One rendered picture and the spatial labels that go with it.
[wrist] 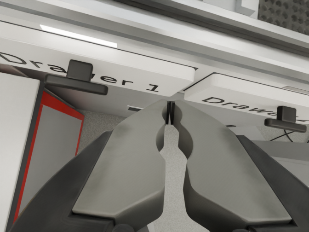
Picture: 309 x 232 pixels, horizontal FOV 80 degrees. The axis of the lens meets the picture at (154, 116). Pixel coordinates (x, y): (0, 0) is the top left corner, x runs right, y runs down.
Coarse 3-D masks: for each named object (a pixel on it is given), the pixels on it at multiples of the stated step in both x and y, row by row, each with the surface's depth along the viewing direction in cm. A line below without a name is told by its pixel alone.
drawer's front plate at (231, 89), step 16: (208, 80) 26; (224, 80) 25; (240, 80) 26; (192, 96) 32; (208, 96) 30; (224, 96) 29; (240, 96) 28; (256, 96) 27; (272, 96) 27; (288, 96) 27; (304, 96) 28; (256, 112) 37; (272, 112) 35; (304, 112) 31
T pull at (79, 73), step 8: (72, 64) 23; (80, 64) 23; (88, 64) 23; (72, 72) 23; (80, 72) 23; (88, 72) 23; (48, 80) 22; (56, 80) 22; (64, 80) 22; (72, 80) 22; (80, 80) 23; (88, 80) 23; (72, 88) 23; (80, 88) 23; (88, 88) 23; (96, 88) 23; (104, 88) 23
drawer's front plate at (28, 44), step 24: (0, 24) 20; (0, 48) 23; (24, 48) 22; (48, 48) 21; (72, 48) 21; (96, 48) 22; (48, 72) 30; (96, 72) 27; (120, 72) 25; (144, 72) 24; (168, 72) 23; (192, 72) 24; (168, 96) 34
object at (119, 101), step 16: (0, 64) 37; (64, 96) 64; (80, 96) 59; (96, 96) 55; (112, 96) 52; (128, 96) 48; (144, 96) 46; (160, 96) 43; (176, 96) 41; (112, 112) 92; (128, 112) 83; (208, 112) 54; (224, 112) 51; (240, 112) 48
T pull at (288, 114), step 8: (280, 112) 29; (288, 112) 29; (264, 120) 29; (272, 120) 28; (280, 120) 29; (288, 120) 29; (280, 128) 29; (288, 128) 29; (296, 128) 29; (304, 128) 29
